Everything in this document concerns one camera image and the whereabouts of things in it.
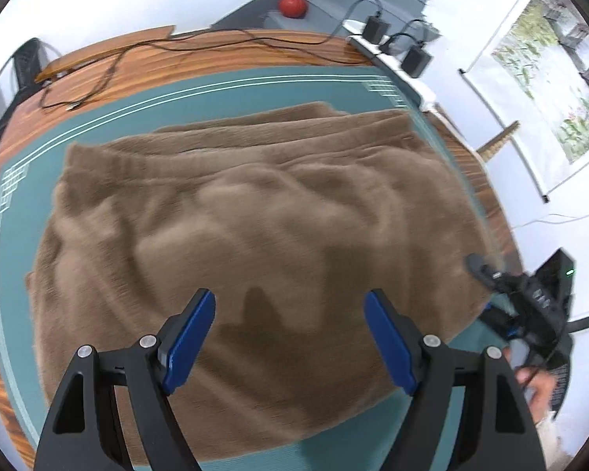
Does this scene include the black cable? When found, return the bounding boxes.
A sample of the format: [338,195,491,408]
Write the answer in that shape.
[39,28,374,111]

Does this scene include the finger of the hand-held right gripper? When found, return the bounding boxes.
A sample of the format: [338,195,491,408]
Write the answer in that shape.
[480,304,522,343]
[465,254,507,289]

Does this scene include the hanging scroll painting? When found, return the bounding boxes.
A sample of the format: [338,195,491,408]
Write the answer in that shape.
[459,0,589,202]

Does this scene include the green table mat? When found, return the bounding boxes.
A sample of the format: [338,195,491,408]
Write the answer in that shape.
[0,69,521,471]

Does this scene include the brown fleece garment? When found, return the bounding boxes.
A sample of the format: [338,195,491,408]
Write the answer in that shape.
[24,102,504,467]

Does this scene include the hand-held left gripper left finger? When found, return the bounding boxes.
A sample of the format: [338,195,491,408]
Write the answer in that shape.
[33,288,217,471]

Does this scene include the person's right hand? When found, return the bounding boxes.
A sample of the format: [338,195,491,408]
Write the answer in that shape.
[503,343,559,424]

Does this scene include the white power strip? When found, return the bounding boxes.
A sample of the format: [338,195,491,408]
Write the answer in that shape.
[344,20,441,111]

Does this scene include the black power adapter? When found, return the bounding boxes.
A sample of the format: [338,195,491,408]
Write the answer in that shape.
[362,15,388,45]
[401,46,434,79]

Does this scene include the red ball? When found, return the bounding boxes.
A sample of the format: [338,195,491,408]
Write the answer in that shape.
[279,0,308,20]

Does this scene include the black metal chair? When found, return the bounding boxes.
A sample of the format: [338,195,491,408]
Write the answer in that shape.
[0,37,55,168]

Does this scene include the grey stairs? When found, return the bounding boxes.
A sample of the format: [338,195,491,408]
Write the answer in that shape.
[211,0,430,67]

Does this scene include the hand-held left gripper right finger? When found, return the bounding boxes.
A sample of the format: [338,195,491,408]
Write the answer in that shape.
[364,289,551,471]

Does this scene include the black ribbed panel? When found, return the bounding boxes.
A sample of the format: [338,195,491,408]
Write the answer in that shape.
[550,360,573,411]

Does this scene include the wooden rail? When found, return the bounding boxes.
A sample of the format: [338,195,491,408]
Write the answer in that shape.
[476,125,519,161]

